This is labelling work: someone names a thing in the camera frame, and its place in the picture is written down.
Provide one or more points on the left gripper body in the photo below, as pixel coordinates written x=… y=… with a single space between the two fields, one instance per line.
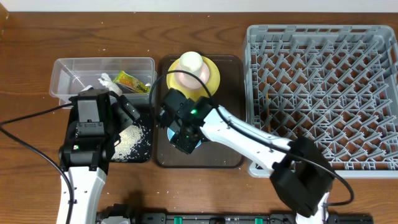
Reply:
x=115 y=126

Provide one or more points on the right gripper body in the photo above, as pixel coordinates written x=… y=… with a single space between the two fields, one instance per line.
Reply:
x=183 y=143

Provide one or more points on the white tissue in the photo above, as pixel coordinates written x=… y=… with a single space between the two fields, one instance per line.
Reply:
x=107 y=82

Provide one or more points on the light blue bowl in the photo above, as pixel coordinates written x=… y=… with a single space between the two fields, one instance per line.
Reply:
x=170 y=134

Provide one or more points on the green orange snack wrapper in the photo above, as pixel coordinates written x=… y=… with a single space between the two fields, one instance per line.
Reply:
x=131 y=83

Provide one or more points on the white rice pile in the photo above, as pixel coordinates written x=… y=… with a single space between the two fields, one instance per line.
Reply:
x=135 y=145

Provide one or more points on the pink bowl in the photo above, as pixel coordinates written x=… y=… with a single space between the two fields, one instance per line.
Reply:
x=190 y=82

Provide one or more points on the white paper cup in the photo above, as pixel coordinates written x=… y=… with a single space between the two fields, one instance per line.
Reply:
x=191 y=61

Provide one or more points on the wooden chopstick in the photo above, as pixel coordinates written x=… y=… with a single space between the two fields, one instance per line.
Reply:
x=266 y=91
x=268 y=120

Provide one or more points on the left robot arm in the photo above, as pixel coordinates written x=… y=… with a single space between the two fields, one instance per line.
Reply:
x=81 y=188

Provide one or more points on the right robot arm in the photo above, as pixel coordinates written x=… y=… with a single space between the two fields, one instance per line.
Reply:
x=298 y=171

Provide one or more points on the clear plastic waste bin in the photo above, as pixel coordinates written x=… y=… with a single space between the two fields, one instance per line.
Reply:
x=72 y=75

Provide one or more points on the grey dishwasher rack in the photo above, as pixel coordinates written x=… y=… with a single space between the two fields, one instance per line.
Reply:
x=334 y=84

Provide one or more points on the black plastic tray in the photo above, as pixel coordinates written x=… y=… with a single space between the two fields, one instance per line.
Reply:
x=146 y=124

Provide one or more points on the dark brown serving tray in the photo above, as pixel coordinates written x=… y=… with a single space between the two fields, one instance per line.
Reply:
x=210 y=155

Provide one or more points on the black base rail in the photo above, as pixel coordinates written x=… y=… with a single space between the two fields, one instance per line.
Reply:
x=119 y=214

